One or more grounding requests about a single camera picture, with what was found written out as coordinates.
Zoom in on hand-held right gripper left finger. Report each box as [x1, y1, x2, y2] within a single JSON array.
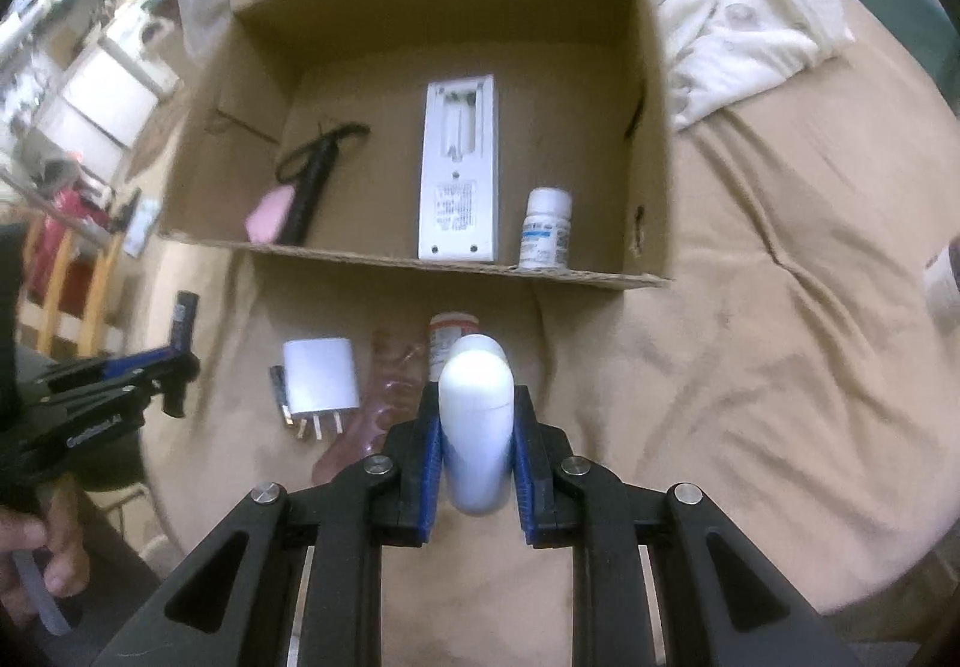
[[90, 382, 443, 667]]

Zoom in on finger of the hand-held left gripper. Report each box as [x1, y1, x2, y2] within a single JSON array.
[[41, 346, 202, 399], [37, 380, 188, 426]]

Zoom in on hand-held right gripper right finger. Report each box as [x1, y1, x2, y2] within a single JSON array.
[[510, 388, 863, 667]]

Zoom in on small black cylinder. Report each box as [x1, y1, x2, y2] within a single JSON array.
[[171, 292, 200, 353]]

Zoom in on white rounded plastic bottle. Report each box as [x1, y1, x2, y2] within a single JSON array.
[[437, 334, 516, 516]]

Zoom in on white bottle with red label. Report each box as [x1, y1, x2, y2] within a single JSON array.
[[427, 312, 481, 383]]

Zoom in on black stick with gold tip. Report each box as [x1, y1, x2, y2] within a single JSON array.
[[270, 367, 295, 428]]

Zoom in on white charger plug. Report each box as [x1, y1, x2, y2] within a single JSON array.
[[283, 337, 359, 444]]

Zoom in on pink heart-shaped keychain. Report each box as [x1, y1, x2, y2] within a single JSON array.
[[246, 187, 295, 244]]

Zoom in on black flashlight with strap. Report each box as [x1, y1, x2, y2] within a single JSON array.
[[276, 122, 372, 246]]

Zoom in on white pill bottle blue label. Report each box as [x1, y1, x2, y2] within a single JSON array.
[[519, 188, 573, 272]]

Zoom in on white rectangular plastic device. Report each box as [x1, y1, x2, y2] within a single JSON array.
[[417, 74, 498, 263]]

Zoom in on cardboard box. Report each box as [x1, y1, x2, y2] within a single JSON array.
[[156, 0, 674, 293]]

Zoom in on person's left hand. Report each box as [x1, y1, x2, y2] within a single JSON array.
[[0, 479, 92, 600]]

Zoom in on yellow wooden chair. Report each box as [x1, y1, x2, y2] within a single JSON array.
[[22, 224, 125, 357]]

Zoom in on bathroom scale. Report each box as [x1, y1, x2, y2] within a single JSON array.
[[124, 198, 162, 259]]

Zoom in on red bag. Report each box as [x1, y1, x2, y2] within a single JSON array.
[[34, 187, 113, 330]]

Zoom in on brown floor rug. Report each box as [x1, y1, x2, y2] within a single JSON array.
[[124, 97, 185, 184]]

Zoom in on white kitchen cabinets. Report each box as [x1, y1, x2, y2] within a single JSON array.
[[15, 44, 162, 180]]

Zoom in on white jar with brown lid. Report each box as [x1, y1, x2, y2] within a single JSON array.
[[922, 245, 960, 327]]

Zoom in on cream printed duvet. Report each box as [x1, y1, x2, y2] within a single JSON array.
[[352, 0, 856, 131]]

